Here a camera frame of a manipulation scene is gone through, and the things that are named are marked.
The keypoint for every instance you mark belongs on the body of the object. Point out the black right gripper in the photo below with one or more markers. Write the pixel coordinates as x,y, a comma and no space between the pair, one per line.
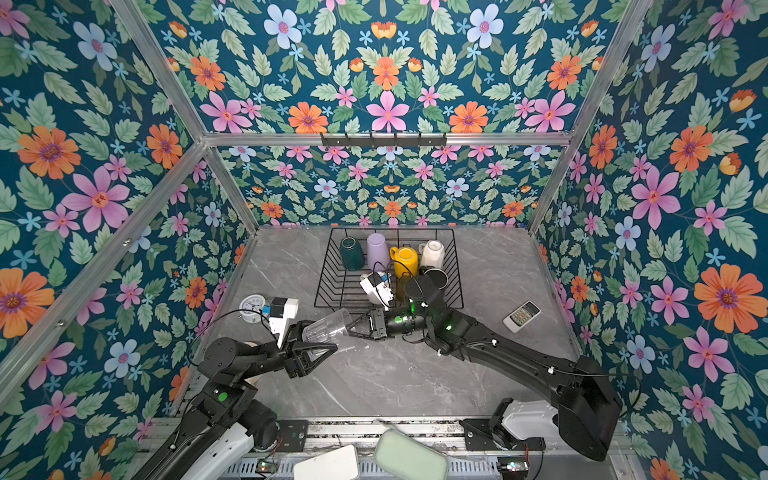
378,328

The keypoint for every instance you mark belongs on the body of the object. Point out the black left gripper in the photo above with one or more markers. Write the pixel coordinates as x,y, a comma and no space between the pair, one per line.
297,360

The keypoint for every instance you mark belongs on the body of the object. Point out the clear glass tumbler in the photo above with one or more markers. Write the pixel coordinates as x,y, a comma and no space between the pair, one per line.
331,329

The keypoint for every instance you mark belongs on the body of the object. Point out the dark green mug cream inside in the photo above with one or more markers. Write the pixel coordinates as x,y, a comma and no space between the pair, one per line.
352,256

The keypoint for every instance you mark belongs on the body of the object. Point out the lilac plastic cup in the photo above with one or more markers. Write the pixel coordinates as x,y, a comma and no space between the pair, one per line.
378,252

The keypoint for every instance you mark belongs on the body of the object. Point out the yellow mug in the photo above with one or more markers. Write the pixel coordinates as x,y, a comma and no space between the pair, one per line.
405,260

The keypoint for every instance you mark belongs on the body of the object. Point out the black mug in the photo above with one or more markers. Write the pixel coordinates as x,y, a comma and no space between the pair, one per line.
437,276

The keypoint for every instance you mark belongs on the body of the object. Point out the white ceramic mug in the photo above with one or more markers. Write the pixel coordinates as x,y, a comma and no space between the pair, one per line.
432,254

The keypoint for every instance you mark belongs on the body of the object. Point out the olive green glass tumbler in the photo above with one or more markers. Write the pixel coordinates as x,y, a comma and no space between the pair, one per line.
401,288

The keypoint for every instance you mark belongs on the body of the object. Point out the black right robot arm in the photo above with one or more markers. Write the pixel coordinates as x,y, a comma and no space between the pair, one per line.
587,406

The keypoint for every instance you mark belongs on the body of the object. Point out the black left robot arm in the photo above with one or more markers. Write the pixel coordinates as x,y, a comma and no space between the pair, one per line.
225,421

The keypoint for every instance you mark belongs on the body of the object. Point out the small white round timer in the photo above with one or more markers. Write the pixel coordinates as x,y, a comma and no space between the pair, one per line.
251,308

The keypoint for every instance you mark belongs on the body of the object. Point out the white rectangular box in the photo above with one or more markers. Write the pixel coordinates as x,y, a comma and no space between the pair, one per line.
339,464

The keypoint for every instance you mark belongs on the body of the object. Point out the pale green rectangular box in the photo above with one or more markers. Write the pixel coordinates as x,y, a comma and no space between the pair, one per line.
406,458

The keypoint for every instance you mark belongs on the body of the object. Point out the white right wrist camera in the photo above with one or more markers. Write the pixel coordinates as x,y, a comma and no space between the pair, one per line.
376,285

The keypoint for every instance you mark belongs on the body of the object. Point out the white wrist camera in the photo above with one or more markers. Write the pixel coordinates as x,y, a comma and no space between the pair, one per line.
279,313
376,285

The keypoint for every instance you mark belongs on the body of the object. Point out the black wire dish rack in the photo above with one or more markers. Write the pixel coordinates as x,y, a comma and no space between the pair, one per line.
339,287

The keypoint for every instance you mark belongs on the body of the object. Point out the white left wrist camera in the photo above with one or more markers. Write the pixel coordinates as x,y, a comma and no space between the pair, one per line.
279,313

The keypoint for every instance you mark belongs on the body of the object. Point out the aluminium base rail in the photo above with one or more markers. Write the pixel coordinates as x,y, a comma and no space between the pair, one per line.
452,435

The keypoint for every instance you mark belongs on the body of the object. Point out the black wall hook rail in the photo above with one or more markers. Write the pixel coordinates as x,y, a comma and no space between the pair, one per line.
371,140

